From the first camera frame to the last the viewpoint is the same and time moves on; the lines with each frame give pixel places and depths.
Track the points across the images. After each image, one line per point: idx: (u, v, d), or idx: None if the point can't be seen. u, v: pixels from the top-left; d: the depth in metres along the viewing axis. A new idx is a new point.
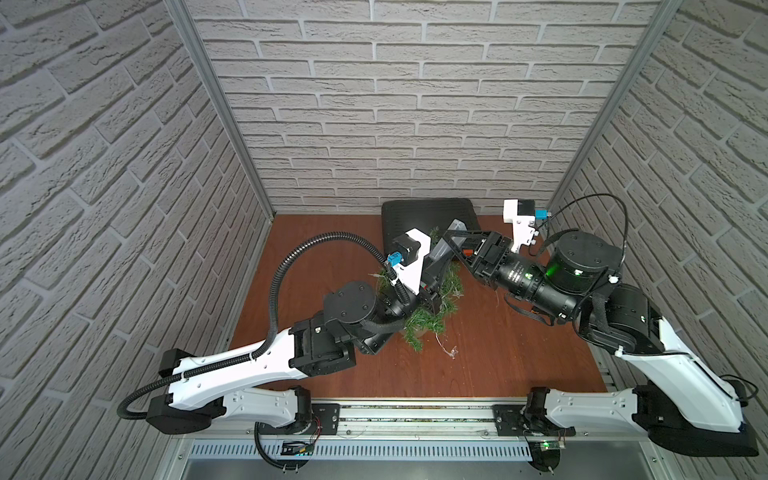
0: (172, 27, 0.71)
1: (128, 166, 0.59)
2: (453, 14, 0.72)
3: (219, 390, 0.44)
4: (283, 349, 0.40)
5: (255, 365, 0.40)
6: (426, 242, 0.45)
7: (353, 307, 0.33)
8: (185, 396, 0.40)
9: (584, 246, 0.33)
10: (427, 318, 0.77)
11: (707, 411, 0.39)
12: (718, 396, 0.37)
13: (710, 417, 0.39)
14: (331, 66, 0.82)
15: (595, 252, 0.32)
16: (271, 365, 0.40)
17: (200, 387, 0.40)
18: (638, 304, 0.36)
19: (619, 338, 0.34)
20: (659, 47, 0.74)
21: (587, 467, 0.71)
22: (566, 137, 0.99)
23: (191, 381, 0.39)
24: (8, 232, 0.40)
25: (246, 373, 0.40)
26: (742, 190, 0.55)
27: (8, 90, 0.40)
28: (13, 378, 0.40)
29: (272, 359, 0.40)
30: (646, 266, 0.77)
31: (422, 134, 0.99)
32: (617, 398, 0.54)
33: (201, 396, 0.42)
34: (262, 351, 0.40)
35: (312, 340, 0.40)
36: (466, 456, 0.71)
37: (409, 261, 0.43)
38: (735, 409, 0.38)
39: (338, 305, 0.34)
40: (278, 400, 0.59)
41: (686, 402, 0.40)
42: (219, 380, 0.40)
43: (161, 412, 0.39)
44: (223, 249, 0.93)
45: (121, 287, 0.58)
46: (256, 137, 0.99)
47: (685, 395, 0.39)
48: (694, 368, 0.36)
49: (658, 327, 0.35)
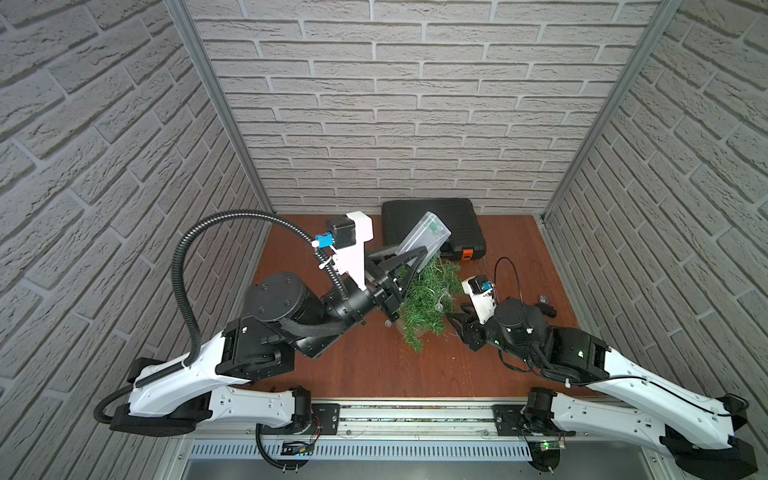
0: (172, 27, 0.71)
1: (128, 166, 0.59)
2: (452, 14, 0.72)
3: (164, 403, 0.42)
4: (212, 355, 0.36)
5: (187, 373, 0.37)
6: (365, 225, 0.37)
7: (275, 304, 0.27)
8: (139, 406, 0.40)
9: (509, 307, 0.49)
10: (427, 318, 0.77)
11: (693, 429, 0.43)
12: (693, 411, 0.42)
13: (703, 435, 0.43)
14: (331, 66, 0.82)
15: (517, 311, 0.48)
16: (202, 371, 0.37)
17: (147, 397, 0.39)
18: (575, 343, 0.47)
19: (564, 373, 0.46)
20: (659, 47, 0.74)
21: (588, 467, 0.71)
22: (566, 137, 0.99)
23: (138, 393, 0.39)
24: (8, 232, 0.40)
25: (183, 381, 0.38)
26: (742, 190, 0.55)
27: (8, 90, 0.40)
28: (13, 378, 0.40)
29: (202, 366, 0.36)
30: (646, 265, 0.77)
31: (422, 134, 0.99)
32: (640, 416, 0.54)
33: (156, 406, 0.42)
34: (194, 358, 0.37)
35: (236, 342, 0.35)
36: (466, 456, 0.71)
37: (341, 246, 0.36)
38: (721, 424, 0.41)
39: (260, 300, 0.28)
40: (271, 401, 0.59)
41: (679, 426, 0.44)
42: (165, 389, 0.39)
43: (119, 423, 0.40)
44: (223, 249, 0.93)
45: (121, 287, 0.58)
46: (256, 137, 0.99)
47: (669, 418, 0.44)
48: (650, 390, 0.44)
49: (604, 357, 0.46)
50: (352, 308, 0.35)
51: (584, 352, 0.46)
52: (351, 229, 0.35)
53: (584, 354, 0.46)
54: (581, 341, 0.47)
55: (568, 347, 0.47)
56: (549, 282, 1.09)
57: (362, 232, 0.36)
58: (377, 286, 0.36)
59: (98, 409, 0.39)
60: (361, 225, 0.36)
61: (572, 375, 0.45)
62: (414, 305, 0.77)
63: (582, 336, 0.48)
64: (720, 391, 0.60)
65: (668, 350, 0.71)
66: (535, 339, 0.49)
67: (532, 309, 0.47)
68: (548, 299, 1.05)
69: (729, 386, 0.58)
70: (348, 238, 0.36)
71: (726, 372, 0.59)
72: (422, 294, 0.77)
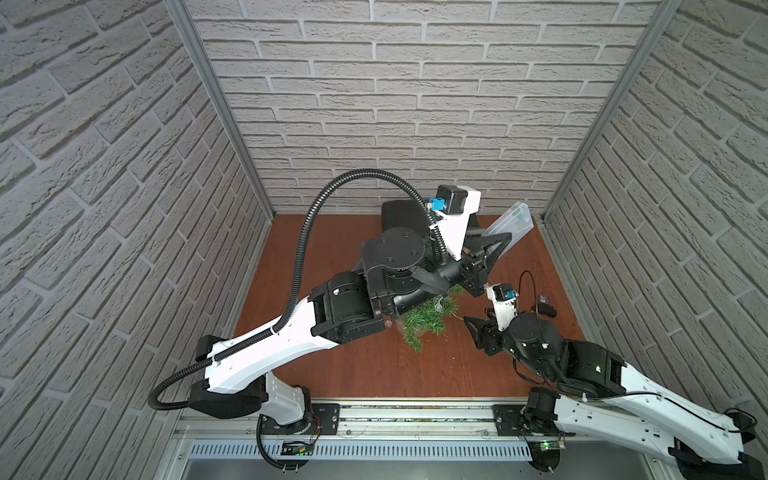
0: (172, 27, 0.71)
1: (128, 166, 0.59)
2: (453, 14, 0.72)
3: (253, 371, 0.40)
4: (303, 319, 0.36)
5: (278, 339, 0.36)
6: (475, 198, 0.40)
7: (402, 252, 0.29)
8: (221, 380, 0.38)
9: (523, 322, 0.50)
10: (426, 318, 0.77)
11: (704, 444, 0.44)
12: (705, 426, 0.44)
13: (713, 451, 0.44)
14: (331, 66, 0.82)
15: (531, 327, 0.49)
16: (294, 336, 0.36)
17: (232, 369, 0.38)
18: (592, 357, 0.48)
19: (583, 387, 0.46)
20: (659, 47, 0.74)
21: (588, 467, 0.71)
22: (566, 137, 0.99)
23: (222, 365, 0.38)
24: (8, 232, 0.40)
25: (271, 350, 0.37)
26: (742, 190, 0.55)
27: (8, 90, 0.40)
28: (13, 378, 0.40)
29: (294, 331, 0.36)
30: (646, 265, 0.77)
31: (423, 134, 0.99)
32: (648, 426, 0.54)
33: (238, 378, 0.40)
34: (283, 323, 0.37)
35: (329, 303, 0.35)
36: (466, 456, 0.71)
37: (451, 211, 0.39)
38: (731, 440, 0.43)
39: (385, 250, 0.29)
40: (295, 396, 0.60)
41: (689, 440, 0.46)
42: (252, 359, 0.38)
43: (201, 398, 0.38)
44: (223, 249, 0.93)
45: (121, 287, 0.58)
46: (256, 137, 0.99)
47: (680, 432, 0.45)
48: (666, 404, 0.45)
49: (621, 372, 0.46)
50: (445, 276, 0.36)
51: (602, 368, 0.46)
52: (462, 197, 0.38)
53: (602, 368, 0.46)
54: (598, 355, 0.48)
55: (585, 361, 0.48)
56: (549, 283, 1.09)
57: (469, 203, 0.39)
58: (475, 258, 0.35)
59: (152, 399, 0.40)
60: (471, 196, 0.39)
61: (588, 389, 0.46)
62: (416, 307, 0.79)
63: (598, 350, 0.48)
64: (719, 391, 0.60)
65: (668, 350, 0.71)
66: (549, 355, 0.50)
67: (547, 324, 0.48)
68: (549, 299, 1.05)
69: (729, 386, 0.58)
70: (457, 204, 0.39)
71: (726, 372, 0.59)
72: None
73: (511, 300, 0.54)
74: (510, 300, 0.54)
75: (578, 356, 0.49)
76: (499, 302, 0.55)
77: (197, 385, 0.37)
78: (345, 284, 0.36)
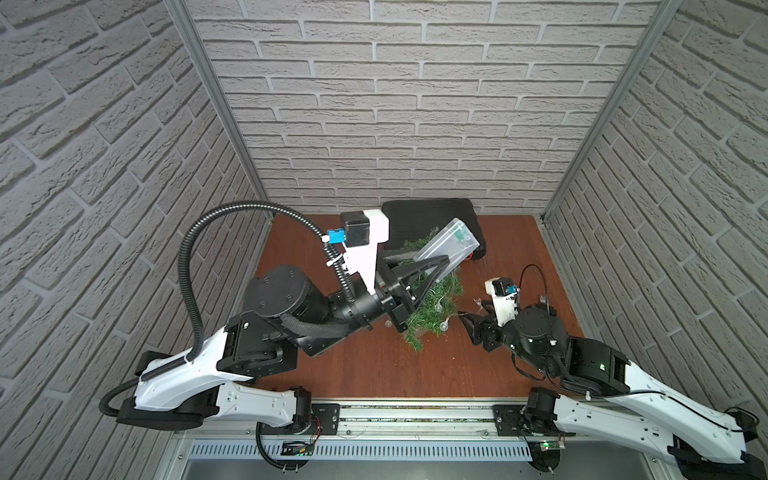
0: (172, 27, 0.71)
1: (128, 166, 0.59)
2: (453, 14, 0.72)
3: (171, 397, 0.41)
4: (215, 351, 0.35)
5: (190, 368, 0.36)
6: (380, 223, 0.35)
7: (276, 299, 0.26)
8: (144, 399, 0.40)
9: (529, 318, 0.48)
10: (426, 318, 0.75)
11: (707, 444, 0.44)
12: (709, 427, 0.43)
13: (714, 450, 0.44)
14: (331, 66, 0.82)
15: (538, 324, 0.47)
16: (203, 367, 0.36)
17: (153, 392, 0.39)
18: (594, 353, 0.47)
19: (586, 385, 0.45)
20: (659, 47, 0.74)
21: (588, 468, 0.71)
22: (566, 137, 0.99)
23: (146, 386, 0.39)
24: (8, 232, 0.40)
25: (185, 379, 0.38)
26: (742, 190, 0.55)
27: (8, 90, 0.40)
28: (13, 378, 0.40)
29: (205, 362, 0.35)
30: (646, 265, 0.77)
31: (422, 134, 0.99)
32: (646, 425, 0.54)
33: (161, 400, 0.41)
34: (198, 352, 0.36)
35: (240, 337, 0.34)
36: (466, 456, 0.71)
37: (352, 244, 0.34)
38: (734, 440, 0.42)
39: (261, 295, 0.26)
40: (274, 401, 0.59)
41: (691, 439, 0.45)
42: (167, 386, 0.39)
43: (125, 416, 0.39)
44: (223, 249, 0.93)
45: (121, 287, 0.58)
46: (256, 137, 0.99)
47: (682, 432, 0.45)
48: (670, 404, 0.44)
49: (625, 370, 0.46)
50: (359, 312, 0.33)
51: (606, 366, 0.45)
52: (365, 229, 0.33)
53: (606, 367, 0.45)
54: (601, 352, 0.47)
55: (588, 358, 0.47)
56: (549, 283, 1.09)
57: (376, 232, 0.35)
58: (386, 294, 0.31)
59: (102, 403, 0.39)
60: (376, 223, 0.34)
61: (592, 388, 0.45)
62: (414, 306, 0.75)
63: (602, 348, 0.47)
64: (719, 391, 0.60)
65: (668, 350, 0.71)
66: (556, 352, 0.48)
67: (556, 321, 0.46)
68: (549, 300, 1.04)
69: (729, 386, 0.58)
70: (359, 237, 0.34)
71: (726, 372, 0.59)
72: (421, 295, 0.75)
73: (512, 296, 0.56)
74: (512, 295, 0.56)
75: (581, 353, 0.48)
76: (500, 298, 0.65)
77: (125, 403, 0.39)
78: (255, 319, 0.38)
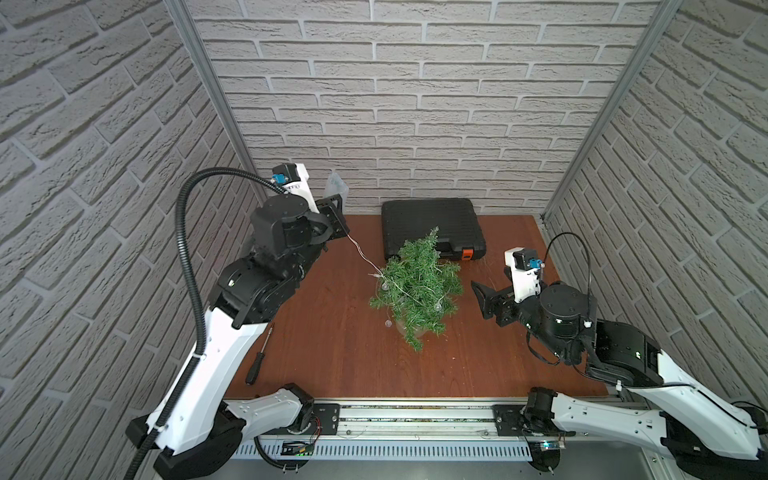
0: (172, 27, 0.71)
1: (128, 166, 0.59)
2: (453, 14, 0.72)
3: (205, 409, 0.37)
4: (219, 327, 0.36)
5: (210, 357, 0.36)
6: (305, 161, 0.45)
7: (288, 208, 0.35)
8: (182, 432, 0.35)
9: (559, 297, 0.41)
10: (427, 318, 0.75)
11: (724, 440, 0.41)
12: (730, 423, 0.40)
13: (729, 446, 0.41)
14: (331, 66, 0.82)
15: (570, 302, 0.40)
16: (223, 346, 0.36)
17: (185, 417, 0.35)
18: (632, 341, 0.41)
19: (616, 374, 0.39)
20: (659, 47, 0.74)
21: (588, 468, 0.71)
22: (566, 137, 0.99)
23: (172, 420, 0.35)
24: (8, 232, 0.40)
25: (209, 372, 0.36)
26: (743, 190, 0.55)
27: (8, 90, 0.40)
28: (13, 378, 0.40)
29: (217, 339, 0.36)
30: (646, 266, 0.77)
31: (423, 133, 0.99)
32: (641, 417, 0.54)
33: (196, 426, 0.37)
34: (203, 341, 0.36)
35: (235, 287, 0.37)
36: (466, 456, 0.71)
37: (295, 178, 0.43)
38: (751, 436, 0.40)
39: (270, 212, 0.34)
40: (279, 397, 0.59)
41: (707, 434, 0.42)
42: (197, 398, 0.36)
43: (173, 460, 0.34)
44: (223, 249, 0.93)
45: (121, 287, 0.58)
46: (256, 137, 0.99)
47: (701, 426, 0.42)
48: (697, 398, 0.40)
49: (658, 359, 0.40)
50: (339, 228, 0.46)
51: (643, 354, 0.40)
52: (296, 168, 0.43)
53: (643, 355, 0.40)
54: (635, 339, 0.41)
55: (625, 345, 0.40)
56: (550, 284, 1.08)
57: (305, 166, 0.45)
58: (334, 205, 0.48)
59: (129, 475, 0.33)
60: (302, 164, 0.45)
61: (625, 378, 0.39)
62: (414, 306, 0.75)
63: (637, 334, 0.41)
64: (720, 391, 0.60)
65: (668, 351, 0.71)
66: (585, 335, 0.42)
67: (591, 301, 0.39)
68: None
69: (729, 386, 0.58)
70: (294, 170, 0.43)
71: (726, 372, 0.59)
72: (421, 295, 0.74)
73: (535, 269, 0.55)
74: (532, 269, 0.56)
75: (611, 338, 0.42)
76: (520, 272, 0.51)
77: (160, 459, 0.34)
78: (238, 271, 0.37)
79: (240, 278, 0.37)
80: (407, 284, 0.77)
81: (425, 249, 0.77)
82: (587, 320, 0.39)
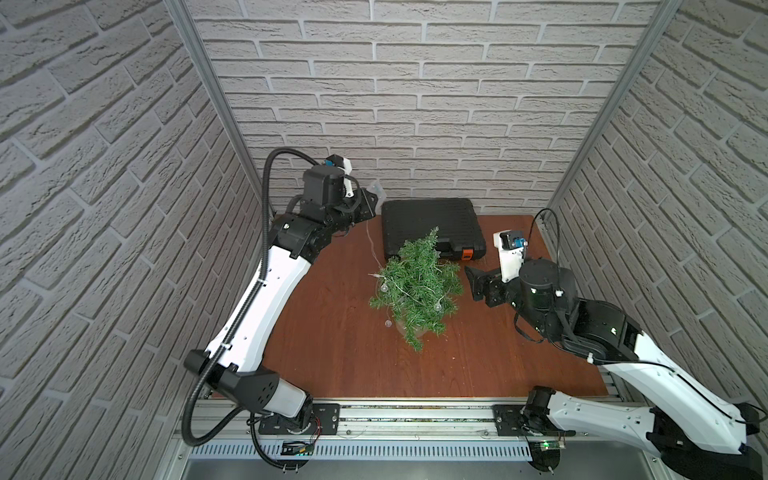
0: (172, 27, 0.71)
1: (128, 166, 0.59)
2: (453, 14, 0.72)
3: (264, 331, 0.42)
4: (278, 259, 0.44)
5: (270, 285, 0.42)
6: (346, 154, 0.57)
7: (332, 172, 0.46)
8: (247, 350, 0.40)
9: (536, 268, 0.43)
10: (427, 318, 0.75)
11: (703, 429, 0.40)
12: (712, 413, 0.39)
13: (710, 438, 0.40)
14: (331, 66, 0.82)
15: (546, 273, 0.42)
16: (283, 271, 0.43)
17: (250, 336, 0.40)
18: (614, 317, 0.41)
19: (589, 347, 0.41)
20: (659, 47, 0.74)
21: (588, 468, 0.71)
22: (566, 137, 0.99)
23: (235, 342, 0.40)
24: (8, 232, 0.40)
25: (271, 295, 0.42)
26: (743, 190, 0.55)
27: (8, 90, 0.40)
28: (13, 378, 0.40)
29: (277, 269, 0.43)
30: (646, 266, 0.77)
31: (422, 133, 0.99)
32: (631, 413, 0.53)
33: (255, 347, 0.41)
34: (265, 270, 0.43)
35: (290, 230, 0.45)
36: (466, 456, 0.71)
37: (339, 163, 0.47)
38: (735, 430, 0.38)
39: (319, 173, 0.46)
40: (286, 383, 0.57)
41: (688, 424, 0.41)
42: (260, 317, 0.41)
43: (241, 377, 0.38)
44: (223, 249, 0.93)
45: (121, 287, 0.58)
46: (256, 137, 0.99)
47: (681, 414, 0.41)
48: (677, 381, 0.39)
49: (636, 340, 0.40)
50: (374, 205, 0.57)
51: (620, 330, 0.40)
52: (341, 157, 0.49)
53: (618, 330, 0.40)
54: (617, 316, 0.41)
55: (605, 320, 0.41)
56: None
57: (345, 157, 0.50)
58: None
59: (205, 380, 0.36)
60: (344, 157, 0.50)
61: (597, 351, 0.40)
62: (414, 306, 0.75)
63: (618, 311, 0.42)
64: (720, 391, 0.60)
65: (668, 350, 0.71)
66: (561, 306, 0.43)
67: (566, 273, 0.41)
68: None
69: (729, 386, 0.58)
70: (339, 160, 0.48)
71: (726, 372, 0.59)
72: (421, 295, 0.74)
73: (519, 249, 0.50)
74: (518, 249, 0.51)
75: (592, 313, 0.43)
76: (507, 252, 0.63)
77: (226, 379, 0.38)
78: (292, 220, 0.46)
79: (294, 222, 0.45)
80: (407, 284, 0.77)
81: (425, 249, 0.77)
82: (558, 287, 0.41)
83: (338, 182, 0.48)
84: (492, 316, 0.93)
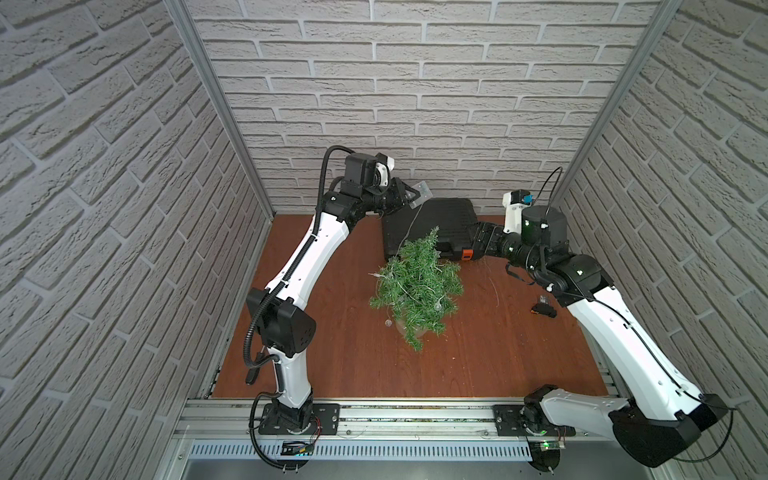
0: (172, 27, 0.71)
1: (128, 166, 0.59)
2: (453, 14, 0.72)
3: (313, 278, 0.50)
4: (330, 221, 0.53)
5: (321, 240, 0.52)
6: None
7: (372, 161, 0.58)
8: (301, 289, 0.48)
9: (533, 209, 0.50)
10: (427, 318, 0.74)
11: (643, 387, 0.41)
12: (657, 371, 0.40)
13: (651, 399, 0.41)
14: (331, 66, 0.82)
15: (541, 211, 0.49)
16: (331, 231, 0.53)
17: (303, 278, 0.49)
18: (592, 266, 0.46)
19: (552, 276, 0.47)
20: (659, 47, 0.74)
21: (587, 467, 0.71)
22: (566, 137, 0.99)
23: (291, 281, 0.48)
24: (8, 232, 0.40)
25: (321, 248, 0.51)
26: (743, 190, 0.55)
27: (7, 90, 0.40)
28: (13, 378, 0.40)
29: (328, 228, 0.53)
30: (646, 265, 0.77)
31: (422, 133, 0.99)
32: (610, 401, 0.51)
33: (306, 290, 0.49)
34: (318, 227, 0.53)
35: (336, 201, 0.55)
36: (466, 456, 0.71)
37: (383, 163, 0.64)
38: (681, 397, 0.38)
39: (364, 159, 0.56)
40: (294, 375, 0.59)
41: (636, 384, 0.42)
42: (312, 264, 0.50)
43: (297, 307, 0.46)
44: (223, 249, 0.93)
45: (121, 287, 0.58)
46: (256, 137, 0.99)
47: (629, 372, 0.43)
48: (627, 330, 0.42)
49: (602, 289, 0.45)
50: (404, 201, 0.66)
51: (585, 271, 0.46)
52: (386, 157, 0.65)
53: (585, 272, 0.46)
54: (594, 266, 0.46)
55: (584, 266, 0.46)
56: None
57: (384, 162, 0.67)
58: None
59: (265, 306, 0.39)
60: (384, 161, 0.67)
61: (559, 284, 0.47)
62: (414, 306, 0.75)
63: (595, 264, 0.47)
64: (719, 391, 0.60)
65: (668, 351, 0.71)
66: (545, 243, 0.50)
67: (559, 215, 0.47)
68: (548, 300, 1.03)
69: (728, 386, 0.59)
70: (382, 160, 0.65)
71: (725, 372, 0.59)
72: (421, 294, 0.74)
73: (526, 206, 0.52)
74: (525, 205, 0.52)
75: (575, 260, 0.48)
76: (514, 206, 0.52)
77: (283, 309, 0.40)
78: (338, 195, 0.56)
79: (339, 197, 0.56)
80: (406, 284, 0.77)
81: (425, 248, 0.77)
82: (543, 222, 0.49)
83: (373, 167, 0.59)
84: (493, 316, 0.93)
